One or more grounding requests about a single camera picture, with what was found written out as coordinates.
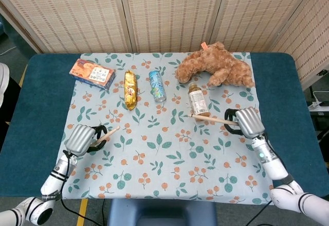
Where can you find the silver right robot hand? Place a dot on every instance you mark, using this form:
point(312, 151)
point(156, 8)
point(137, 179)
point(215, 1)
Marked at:
point(249, 123)

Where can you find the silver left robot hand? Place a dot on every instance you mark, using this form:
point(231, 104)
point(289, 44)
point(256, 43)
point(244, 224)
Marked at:
point(79, 139)

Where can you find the wooden stick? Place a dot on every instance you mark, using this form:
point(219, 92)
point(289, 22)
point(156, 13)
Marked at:
point(210, 119)
point(111, 133)

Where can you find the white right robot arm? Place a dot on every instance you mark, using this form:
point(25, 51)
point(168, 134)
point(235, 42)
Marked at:
point(272, 164)

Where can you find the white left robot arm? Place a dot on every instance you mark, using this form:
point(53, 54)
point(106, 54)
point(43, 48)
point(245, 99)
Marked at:
point(52, 182)

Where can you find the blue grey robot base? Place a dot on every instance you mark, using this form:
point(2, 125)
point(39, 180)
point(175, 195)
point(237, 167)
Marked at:
point(162, 213)

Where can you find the amber tea bottle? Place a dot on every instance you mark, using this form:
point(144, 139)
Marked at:
point(198, 100)

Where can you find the brown plush teddy bear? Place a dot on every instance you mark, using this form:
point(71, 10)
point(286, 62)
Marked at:
point(226, 66)

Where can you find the blue orange cookie box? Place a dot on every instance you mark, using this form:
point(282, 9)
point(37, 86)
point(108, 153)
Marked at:
point(92, 74)

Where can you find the gold snack packet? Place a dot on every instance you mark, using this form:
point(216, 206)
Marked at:
point(131, 89)

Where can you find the floral leaf-print tablecloth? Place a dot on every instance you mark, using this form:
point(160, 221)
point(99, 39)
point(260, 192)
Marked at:
point(154, 159)

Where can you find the blue drink can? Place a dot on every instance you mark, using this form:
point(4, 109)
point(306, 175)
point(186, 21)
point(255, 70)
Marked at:
point(157, 85)

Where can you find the white rounded object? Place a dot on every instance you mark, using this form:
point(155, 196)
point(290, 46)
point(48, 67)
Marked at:
point(3, 82)

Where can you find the woven bamboo folding screen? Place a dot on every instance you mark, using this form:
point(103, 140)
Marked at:
point(167, 12)

